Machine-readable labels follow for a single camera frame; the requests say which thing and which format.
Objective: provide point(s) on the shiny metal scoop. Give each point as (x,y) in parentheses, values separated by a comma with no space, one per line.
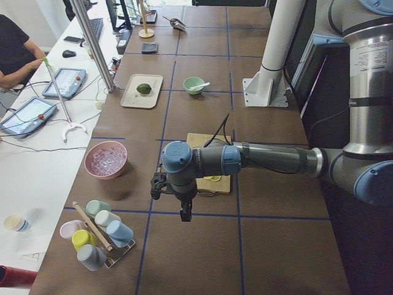
(176,23)

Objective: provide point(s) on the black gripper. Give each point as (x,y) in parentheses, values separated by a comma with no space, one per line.
(184,198)

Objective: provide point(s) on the far teach pendant tablet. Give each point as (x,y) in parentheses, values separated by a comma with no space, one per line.
(69,81)

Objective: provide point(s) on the white plastic spoon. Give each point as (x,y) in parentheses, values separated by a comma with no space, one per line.
(197,87)

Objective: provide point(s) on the black tray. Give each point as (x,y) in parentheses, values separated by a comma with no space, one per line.
(151,17)

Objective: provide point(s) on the green avocado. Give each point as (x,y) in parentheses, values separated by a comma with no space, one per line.
(144,88)

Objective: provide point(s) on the red object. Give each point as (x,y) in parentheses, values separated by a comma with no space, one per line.
(17,278)

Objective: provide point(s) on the pink bowl with ice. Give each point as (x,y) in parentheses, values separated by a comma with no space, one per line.
(106,160)

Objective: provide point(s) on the grey cup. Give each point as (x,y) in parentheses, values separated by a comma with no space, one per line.
(92,257)

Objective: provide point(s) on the yellow cup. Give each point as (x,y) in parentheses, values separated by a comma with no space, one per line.
(83,237)

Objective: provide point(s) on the black power box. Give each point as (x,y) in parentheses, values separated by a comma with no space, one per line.
(122,41)

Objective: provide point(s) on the teach pendant tablet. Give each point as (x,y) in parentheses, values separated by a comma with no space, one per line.
(29,118)
(69,81)

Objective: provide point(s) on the wire cup rack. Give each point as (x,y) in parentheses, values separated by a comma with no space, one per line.
(113,253)

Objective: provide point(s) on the cream rabbit tray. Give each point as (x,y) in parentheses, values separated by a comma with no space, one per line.
(132,99)

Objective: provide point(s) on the white cup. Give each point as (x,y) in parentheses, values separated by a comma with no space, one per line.
(103,218)

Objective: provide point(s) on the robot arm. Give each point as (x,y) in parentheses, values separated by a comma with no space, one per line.
(270,151)

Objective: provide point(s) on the pink cup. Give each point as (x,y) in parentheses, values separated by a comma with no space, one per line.
(68,229)

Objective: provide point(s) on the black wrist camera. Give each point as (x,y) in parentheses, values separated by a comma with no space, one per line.
(158,185)

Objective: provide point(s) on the black computer mouse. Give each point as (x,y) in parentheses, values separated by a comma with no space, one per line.
(68,54)

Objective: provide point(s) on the green cup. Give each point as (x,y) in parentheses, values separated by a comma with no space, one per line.
(93,207)

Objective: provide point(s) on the seated person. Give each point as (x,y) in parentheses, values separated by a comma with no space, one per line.
(20,56)

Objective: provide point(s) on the wooden cutting board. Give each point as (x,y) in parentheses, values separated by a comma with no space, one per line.
(206,187)

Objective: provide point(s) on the white mounting post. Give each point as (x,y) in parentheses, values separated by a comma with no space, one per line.
(267,87)

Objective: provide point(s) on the blue cup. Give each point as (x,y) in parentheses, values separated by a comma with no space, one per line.
(120,234)

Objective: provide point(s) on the paper cup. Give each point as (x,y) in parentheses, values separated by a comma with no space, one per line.
(16,223)

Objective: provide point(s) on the grey folded cloth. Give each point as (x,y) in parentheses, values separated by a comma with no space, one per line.
(149,47)

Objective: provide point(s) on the aluminium frame post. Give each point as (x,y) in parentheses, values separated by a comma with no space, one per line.
(89,35)

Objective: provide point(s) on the lemon slice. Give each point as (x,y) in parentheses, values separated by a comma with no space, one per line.
(209,178)
(217,178)

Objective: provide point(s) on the black keyboard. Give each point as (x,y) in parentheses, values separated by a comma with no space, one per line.
(97,26)

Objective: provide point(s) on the smartphone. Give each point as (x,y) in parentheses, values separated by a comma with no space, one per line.
(72,39)

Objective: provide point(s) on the wooden stand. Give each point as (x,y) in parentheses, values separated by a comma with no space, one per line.
(146,32)

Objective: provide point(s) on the light green bowl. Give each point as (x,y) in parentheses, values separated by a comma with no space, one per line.
(192,81)

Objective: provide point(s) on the near teach pendant tablet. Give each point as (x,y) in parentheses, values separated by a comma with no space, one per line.
(29,118)

